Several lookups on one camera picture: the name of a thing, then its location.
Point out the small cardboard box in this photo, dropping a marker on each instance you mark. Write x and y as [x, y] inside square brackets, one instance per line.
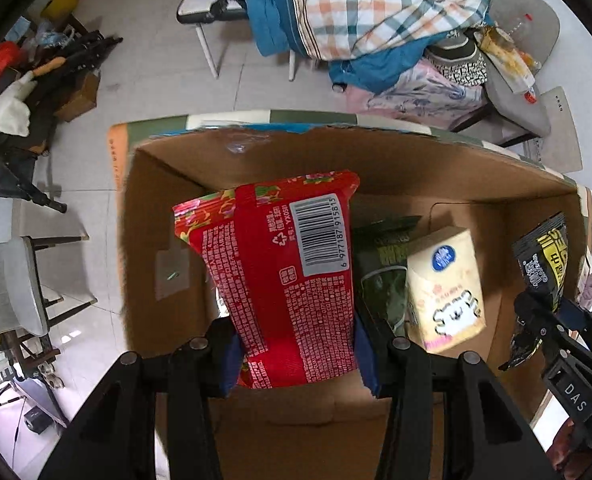
[78, 97]

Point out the blue cloth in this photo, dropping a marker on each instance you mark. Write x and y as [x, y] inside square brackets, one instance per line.
[271, 20]

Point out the grey chair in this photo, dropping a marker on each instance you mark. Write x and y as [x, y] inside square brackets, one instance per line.
[523, 20]

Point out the white chair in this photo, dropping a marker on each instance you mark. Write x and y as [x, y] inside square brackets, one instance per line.
[11, 285]

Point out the black white patterned bag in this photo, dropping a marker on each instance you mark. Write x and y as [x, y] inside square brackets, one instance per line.
[458, 62]

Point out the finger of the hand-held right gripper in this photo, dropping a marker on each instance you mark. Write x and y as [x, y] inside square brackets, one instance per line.
[541, 322]
[576, 316]

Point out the cream tissue packet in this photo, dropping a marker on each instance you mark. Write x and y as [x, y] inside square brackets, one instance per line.
[446, 285]

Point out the large cardboard box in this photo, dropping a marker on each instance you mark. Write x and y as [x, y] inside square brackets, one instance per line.
[186, 200]

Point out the black tripod bundle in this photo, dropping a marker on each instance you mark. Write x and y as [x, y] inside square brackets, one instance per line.
[83, 52]

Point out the yellow container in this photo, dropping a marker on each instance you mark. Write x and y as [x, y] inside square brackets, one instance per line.
[60, 4]

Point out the black folded stand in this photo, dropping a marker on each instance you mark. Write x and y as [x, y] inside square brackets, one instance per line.
[6, 175]

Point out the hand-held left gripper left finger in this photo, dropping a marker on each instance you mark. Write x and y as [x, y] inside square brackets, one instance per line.
[230, 367]

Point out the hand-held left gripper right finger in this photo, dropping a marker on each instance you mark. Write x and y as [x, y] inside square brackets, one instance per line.
[367, 360]

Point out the clear plastic food bag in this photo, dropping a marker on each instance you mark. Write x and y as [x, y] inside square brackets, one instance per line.
[508, 57]

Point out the pink floral cloth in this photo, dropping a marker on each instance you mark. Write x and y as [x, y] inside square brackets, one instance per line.
[421, 92]

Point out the black yellow snack packet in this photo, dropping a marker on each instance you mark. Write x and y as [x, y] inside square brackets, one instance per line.
[546, 255]

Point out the small black device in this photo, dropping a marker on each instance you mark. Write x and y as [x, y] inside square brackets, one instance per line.
[36, 420]

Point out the dark green snack packet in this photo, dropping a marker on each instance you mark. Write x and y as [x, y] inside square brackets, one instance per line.
[381, 280]

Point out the plaid blanket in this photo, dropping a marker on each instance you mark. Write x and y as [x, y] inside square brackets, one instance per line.
[366, 5]

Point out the white flat board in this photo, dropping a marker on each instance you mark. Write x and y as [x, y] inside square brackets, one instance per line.
[561, 130]

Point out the white cloth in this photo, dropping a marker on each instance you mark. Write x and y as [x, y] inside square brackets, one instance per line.
[11, 110]

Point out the folding bed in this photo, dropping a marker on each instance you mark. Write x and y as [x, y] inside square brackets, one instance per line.
[198, 10]

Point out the red snack packet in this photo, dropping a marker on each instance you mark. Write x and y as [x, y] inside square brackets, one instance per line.
[281, 280]

